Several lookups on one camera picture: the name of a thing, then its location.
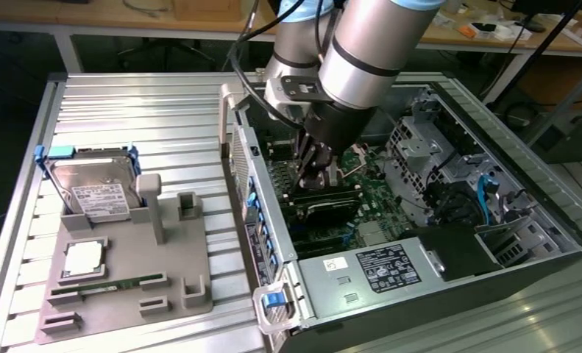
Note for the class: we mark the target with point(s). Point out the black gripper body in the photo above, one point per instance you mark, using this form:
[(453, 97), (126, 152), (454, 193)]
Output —
[(342, 125)]

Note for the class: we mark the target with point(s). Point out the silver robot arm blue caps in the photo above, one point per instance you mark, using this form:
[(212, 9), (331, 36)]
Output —
[(369, 48)]

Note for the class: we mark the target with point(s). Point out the green motherboard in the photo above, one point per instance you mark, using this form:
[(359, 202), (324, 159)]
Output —
[(374, 206)]

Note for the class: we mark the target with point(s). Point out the perforated metal disk bay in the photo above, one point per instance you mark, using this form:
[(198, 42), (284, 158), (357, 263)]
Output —
[(413, 143)]

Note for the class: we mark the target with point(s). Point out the silver chipset heatsink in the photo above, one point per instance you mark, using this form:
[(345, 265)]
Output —
[(371, 234)]

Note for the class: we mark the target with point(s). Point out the black expansion slot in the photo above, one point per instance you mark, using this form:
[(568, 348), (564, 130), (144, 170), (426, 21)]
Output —
[(319, 244)]

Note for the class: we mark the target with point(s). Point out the blue card retention latch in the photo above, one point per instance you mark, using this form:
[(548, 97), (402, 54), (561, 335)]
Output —
[(264, 232), (268, 245), (272, 259)]

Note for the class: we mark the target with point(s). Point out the gray power supply unit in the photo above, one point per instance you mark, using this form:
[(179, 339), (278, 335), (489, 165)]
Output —
[(330, 290)]

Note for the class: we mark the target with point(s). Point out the black plastic air shroud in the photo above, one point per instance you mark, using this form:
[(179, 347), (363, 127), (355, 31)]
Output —
[(447, 253)]

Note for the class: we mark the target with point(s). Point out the blue case release latch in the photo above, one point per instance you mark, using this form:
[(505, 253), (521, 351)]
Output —
[(272, 299)]

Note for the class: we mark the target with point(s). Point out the white plastic holder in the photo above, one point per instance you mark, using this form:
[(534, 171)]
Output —
[(501, 35)]

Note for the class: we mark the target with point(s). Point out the black office chair base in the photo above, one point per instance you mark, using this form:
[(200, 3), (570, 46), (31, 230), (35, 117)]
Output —
[(163, 46)]

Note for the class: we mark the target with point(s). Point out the black stand pole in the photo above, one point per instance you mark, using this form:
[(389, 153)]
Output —
[(530, 55)]

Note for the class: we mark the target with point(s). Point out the hard disk with blue carrier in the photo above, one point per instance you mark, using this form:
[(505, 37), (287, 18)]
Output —
[(93, 187)]

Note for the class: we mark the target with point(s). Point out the gray plastic parts rack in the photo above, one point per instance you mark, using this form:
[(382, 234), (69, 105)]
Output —
[(134, 257)]

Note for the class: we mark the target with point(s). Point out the gray metal disk bay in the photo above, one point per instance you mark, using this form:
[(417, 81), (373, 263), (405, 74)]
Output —
[(511, 250)]

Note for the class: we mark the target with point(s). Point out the black and silver PC case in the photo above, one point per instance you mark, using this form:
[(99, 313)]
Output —
[(409, 327)]

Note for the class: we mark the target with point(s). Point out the dark gray equipment box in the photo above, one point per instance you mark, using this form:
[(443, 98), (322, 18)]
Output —
[(573, 141)]

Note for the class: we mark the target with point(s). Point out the black monitor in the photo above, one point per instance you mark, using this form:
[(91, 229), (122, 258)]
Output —
[(535, 5)]

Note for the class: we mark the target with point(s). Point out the green RAM stick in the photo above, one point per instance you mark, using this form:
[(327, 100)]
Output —
[(114, 285)]

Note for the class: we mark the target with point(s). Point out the silver CPU chip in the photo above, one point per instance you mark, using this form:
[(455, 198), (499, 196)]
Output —
[(81, 259)]

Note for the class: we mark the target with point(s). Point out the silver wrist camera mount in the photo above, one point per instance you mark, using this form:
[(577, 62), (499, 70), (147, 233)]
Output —
[(295, 92)]

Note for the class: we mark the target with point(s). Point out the wooden desk white frame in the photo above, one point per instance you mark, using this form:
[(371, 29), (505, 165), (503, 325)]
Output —
[(99, 14), (537, 38)]

